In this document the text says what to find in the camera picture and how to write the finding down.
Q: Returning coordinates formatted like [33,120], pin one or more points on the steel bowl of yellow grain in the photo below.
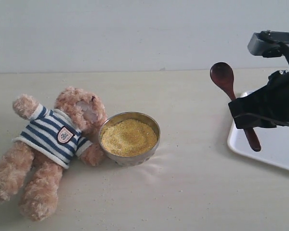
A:
[129,138]

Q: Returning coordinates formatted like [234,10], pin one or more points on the brown teddy bear striped shirt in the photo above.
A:
[46,146]

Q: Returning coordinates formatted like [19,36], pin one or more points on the white rectangular plastic tray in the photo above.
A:
[274,143]

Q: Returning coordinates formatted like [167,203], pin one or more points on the dark red wooden spoon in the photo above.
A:
[222,76]

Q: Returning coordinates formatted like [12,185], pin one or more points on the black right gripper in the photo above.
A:
[266,107]

